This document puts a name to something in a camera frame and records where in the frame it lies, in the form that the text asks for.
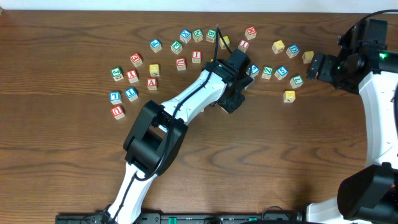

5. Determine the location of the blue L block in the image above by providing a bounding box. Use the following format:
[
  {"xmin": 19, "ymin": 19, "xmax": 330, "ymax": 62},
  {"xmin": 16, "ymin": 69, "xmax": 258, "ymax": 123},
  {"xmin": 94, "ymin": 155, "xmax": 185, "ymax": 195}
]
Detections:
[{"xmin": 109, "ymin": 91, "xmax": 122, "ymax": 105}]

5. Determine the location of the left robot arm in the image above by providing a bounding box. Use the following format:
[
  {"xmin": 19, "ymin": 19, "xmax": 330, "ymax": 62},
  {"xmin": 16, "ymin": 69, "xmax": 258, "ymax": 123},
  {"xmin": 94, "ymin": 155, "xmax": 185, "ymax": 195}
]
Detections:
[{"xmin": 101, "ymin": 50, "xmax": 253, "ymax": 223}]

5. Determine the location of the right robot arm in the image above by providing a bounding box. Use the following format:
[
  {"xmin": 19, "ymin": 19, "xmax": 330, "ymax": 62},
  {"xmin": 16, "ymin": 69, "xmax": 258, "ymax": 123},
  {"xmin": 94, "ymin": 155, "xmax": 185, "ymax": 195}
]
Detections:
[{"xmin": 304, "ymin": 19, "xmax": 397, "ymax": 223}]

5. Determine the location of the yellow 8 block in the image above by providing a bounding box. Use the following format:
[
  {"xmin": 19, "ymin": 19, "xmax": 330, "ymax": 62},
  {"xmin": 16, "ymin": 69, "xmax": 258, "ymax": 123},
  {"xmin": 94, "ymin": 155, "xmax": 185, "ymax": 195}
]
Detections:
[{"xmin": 302, "ymin": 51, "xmax": 315, "ymax": 64}]

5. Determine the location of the blue 2 block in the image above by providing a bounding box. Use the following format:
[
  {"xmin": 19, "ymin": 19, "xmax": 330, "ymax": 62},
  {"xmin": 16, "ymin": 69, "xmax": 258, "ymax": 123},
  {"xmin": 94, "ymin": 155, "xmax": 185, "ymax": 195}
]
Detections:
[{"xmin": 247, "ymin": 64, "xmax": 259, "ymax": 78}]

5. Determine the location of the blue D block upper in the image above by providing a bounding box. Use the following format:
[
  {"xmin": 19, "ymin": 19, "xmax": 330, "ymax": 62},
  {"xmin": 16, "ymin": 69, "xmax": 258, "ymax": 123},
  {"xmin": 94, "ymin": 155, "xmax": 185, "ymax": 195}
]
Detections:
[{"xmin": 286, "ymin": 44, "xmax": 300, "ymax": 58}]

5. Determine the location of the blue 5 block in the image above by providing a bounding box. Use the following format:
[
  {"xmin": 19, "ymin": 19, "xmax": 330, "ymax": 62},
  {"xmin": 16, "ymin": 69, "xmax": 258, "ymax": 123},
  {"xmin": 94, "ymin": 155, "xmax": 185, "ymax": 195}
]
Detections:
[{"xmin": 274, "ymin": 66, "xmax": 289, "ymax": 80}]

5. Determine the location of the green Z block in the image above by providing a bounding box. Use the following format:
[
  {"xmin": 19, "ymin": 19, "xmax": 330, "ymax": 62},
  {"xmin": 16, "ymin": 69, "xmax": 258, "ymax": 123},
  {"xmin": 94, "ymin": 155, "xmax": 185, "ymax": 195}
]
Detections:
[{"xmin": 261, "ymin": 66, "xmax": 274, "ymax": 80}]

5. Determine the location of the yellow block lower right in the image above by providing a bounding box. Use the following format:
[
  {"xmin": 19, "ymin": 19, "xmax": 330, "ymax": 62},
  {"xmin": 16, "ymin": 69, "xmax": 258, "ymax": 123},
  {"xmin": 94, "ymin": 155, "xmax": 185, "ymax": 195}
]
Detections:
[{"xmin": 283, "ymin": 90, "xmax": 296, "ymax": 103}]

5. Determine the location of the yellow block upper right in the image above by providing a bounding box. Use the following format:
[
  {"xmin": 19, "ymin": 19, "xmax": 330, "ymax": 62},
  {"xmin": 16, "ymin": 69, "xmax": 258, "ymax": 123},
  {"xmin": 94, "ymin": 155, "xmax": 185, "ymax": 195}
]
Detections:
[{"xmin": 272, "ymin": 40, "xmax": 285, "ymax": 54}]

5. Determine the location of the red I block right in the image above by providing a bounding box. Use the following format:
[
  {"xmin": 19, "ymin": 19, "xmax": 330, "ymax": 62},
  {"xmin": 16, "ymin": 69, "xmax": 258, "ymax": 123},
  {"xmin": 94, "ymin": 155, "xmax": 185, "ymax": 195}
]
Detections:
[{"xmin": 238, "ymin": 40, "xmax": 249, "ymax": 53}]

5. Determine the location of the red i block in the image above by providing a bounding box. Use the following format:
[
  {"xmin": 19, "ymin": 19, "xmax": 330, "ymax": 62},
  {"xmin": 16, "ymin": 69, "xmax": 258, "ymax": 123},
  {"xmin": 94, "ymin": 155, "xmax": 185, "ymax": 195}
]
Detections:
[
  {"xmin": 238, "ymin": 40, "xmax": 249, "ymax": 53},
  {"xmin": 192, "ymin": 50, "xmax": 202, "ymax": 63}
]

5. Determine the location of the red I block centre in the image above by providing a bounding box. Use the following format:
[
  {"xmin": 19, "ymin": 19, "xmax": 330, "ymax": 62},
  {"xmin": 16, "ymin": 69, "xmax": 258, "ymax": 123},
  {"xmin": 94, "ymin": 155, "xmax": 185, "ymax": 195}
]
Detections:
[{"xmin": 192, "ymin": 50, "xmax": 202, "ymax": 63}]

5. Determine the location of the yellow block top centre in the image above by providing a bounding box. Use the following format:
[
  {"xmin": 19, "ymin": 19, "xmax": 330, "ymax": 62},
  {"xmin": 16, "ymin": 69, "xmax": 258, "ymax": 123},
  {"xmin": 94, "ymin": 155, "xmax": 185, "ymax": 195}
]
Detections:
[{"xmin": 219, "ymin": 35, "xmax": 230, "ymax": 49}]

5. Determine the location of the red U block centre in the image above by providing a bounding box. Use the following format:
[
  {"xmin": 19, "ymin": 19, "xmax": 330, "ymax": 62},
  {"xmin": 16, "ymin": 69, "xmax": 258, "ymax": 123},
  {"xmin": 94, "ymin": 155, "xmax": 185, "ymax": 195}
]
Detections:
[{"xmin": 175, "ymin": 58, "xmax": 187, "ymax": 71}]

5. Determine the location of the red u block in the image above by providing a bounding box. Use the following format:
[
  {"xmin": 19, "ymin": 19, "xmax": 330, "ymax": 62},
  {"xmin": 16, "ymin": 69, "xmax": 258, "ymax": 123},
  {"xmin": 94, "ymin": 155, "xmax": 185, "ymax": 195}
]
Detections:
[
  {"xmin": 111, "ymin": 106, "xmax": 125, "ymax": 119},
  {"xmin": 175, "ymin": 58, "xmax": 187, "ymax": 71}
]

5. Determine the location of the green B block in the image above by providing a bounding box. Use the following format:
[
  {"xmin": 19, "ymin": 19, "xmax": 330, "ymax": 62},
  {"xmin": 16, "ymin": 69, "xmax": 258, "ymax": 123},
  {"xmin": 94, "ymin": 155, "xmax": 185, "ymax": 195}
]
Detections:
[{"xmin": 206, "ymin": 29, "xmax": 217, "ymax": 43}]

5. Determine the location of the red H block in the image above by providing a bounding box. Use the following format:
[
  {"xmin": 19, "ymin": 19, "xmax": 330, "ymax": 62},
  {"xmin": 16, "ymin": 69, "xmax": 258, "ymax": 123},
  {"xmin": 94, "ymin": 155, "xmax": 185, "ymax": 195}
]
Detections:
[{"xmin": 245, "ymin": 26, "xmax": 257, "ymax": 40}]

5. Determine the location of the green N block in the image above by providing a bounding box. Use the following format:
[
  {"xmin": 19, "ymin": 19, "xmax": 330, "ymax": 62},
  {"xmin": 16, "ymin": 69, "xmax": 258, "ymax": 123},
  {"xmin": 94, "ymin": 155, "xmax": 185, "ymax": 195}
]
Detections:
[{"xmin": 192, "ymin": 29, "xmax": 203, "ymax": 42}]

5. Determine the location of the green F block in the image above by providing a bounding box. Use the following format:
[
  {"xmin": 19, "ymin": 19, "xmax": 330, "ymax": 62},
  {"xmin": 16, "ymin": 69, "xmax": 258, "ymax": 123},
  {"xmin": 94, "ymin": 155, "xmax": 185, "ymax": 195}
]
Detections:
[{"xmin": 170, "ymin": 40, "xmax": 183, "ymax": 55}]

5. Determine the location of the blue X block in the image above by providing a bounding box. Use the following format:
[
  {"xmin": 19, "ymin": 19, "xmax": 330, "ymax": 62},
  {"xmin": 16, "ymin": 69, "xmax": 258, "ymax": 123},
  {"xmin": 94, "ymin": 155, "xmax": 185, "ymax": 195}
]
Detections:
[{"xmin": 180, "ymin": 29, "xmax": 192, "ymax": 44}]

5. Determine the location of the red A block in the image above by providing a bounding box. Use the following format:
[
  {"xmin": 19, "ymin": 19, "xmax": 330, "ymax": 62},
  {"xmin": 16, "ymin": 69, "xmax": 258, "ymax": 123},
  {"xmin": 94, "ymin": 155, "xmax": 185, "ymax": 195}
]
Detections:
[{"xmin": 147, "ymin": 78, "xmax": 157, "ymax": 90}]

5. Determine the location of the yellow block left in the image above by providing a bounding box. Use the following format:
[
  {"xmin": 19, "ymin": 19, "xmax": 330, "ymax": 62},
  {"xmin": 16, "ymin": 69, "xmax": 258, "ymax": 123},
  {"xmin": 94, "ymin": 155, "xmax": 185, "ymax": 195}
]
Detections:
[{"xmin": 149, "ymin": 64, "xmax": 160, "ymax": 77}]

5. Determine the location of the blue P block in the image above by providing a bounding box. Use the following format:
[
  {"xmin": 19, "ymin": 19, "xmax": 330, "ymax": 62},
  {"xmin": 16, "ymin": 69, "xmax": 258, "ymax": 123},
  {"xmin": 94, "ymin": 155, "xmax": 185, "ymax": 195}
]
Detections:
[{"xmin": 150, "ymin": 39, "xmax": 162, "ymax": 53}]

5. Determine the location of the blue T block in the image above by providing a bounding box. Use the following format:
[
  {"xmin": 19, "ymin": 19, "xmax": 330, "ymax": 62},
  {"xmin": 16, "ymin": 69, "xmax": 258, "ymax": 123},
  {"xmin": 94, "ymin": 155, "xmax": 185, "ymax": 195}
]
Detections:
[{"xmin": 124, "ymin": 88, "xmax": 138, "ymax": 102}]

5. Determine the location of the red Y block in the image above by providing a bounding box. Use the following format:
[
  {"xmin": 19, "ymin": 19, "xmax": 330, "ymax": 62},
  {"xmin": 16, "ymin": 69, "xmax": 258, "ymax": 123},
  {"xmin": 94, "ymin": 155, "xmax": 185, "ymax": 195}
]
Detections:
[{"xmin": 127, "ymin": 70, "xmax": 139, "ymax": 83}]

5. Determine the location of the red E block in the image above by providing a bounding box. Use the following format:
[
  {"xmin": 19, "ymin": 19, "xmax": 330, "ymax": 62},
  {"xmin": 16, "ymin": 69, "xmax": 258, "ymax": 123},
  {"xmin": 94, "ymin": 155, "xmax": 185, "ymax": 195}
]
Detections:
[{"xmin": 130, "ymin": 53, "xmax": 143, "ymax": 67}]

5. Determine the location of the red U block lower left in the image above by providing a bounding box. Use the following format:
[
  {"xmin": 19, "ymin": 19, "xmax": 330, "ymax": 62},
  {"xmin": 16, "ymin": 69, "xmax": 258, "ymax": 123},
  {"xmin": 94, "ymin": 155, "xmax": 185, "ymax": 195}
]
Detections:
[{"xmin": 111, "ymin": 106, "xmax": 125, "ymax": 119}]

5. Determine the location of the green J block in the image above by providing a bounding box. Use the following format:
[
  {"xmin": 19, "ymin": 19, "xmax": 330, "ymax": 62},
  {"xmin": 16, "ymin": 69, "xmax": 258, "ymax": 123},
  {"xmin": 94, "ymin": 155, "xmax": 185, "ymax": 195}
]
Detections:
[{"xmin": 111, "ymin": 67, "xmax": 124, "ymax": 82}]

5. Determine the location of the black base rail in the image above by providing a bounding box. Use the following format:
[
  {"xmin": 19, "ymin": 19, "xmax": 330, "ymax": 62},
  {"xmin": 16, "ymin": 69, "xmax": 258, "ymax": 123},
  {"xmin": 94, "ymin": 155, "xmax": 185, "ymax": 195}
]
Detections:
[{"xmin": 55, "ymin": 212, "xmax": 305, "ymax": 224}]

